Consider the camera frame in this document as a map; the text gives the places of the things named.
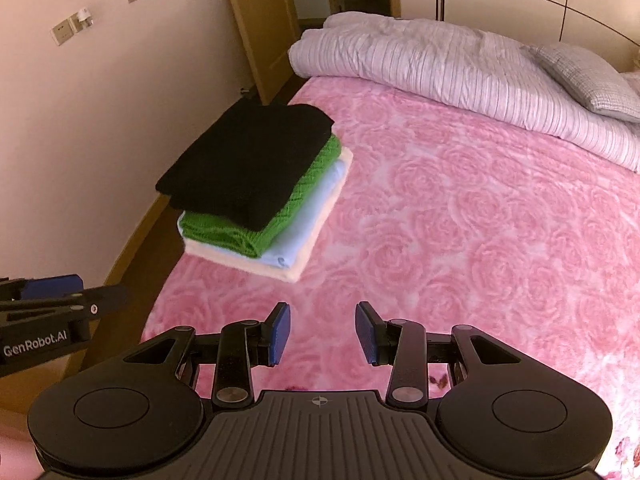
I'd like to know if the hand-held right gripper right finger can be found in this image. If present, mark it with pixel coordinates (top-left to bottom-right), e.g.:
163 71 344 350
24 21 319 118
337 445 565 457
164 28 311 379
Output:
354 301 526 409

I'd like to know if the cream folded garment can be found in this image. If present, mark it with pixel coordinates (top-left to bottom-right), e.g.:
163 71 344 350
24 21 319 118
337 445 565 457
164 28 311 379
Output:
184 147 355 283

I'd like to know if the pink floral blanket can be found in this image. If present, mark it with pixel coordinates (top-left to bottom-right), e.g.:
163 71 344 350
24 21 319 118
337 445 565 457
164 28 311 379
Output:
140 75 640 480

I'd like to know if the striped white quilt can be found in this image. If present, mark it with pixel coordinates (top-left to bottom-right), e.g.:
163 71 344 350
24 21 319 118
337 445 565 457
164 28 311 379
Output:
289 12 640 176

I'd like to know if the light blue folded garment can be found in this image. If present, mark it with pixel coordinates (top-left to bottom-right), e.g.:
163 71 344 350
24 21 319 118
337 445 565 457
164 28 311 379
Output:
260 157 348 268

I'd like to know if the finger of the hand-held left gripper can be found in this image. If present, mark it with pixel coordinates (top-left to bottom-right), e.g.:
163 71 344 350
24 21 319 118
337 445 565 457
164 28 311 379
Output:
0 274 84 304
0 286 134 319

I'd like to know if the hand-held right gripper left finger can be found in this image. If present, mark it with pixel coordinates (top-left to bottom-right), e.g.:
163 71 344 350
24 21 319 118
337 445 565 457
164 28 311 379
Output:
122 301 292 409

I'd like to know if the black garment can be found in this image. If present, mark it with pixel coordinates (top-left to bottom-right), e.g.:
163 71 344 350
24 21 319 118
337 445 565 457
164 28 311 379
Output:
155 97 336 228

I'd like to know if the wooden door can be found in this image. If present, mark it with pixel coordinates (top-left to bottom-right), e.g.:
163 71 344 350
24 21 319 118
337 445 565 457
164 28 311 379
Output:
215 0 303 106

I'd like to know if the green knitted sweater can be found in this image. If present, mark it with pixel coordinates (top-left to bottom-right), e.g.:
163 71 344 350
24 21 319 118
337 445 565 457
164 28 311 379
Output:
177 132 343 260

